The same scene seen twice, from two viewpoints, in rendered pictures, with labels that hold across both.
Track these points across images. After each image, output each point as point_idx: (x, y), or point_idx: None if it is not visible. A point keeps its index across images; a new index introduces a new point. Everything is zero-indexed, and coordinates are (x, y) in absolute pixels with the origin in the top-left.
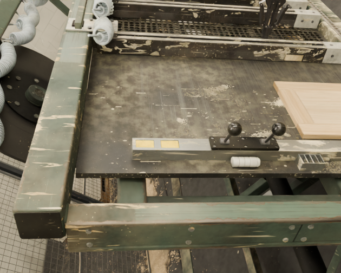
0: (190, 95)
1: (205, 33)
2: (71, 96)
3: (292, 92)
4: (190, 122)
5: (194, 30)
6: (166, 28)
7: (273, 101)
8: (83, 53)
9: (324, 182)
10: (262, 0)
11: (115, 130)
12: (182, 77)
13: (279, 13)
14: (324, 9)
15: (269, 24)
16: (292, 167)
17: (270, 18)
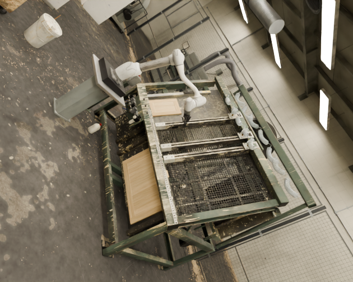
0: (202, 108)
1: (203, 136)
2: (225, 93)
3: (177, 109)
4: None
5: (208, 137)
6: (217, 136)
7: (181, 108)
8: (230, 104)
9: None
10: (190, 116)
11: (215, 97)
12: (205, 113)
13: (183, 120)
14: (155, 155)
15: (185, 122)
16: None
17: (185, 121)
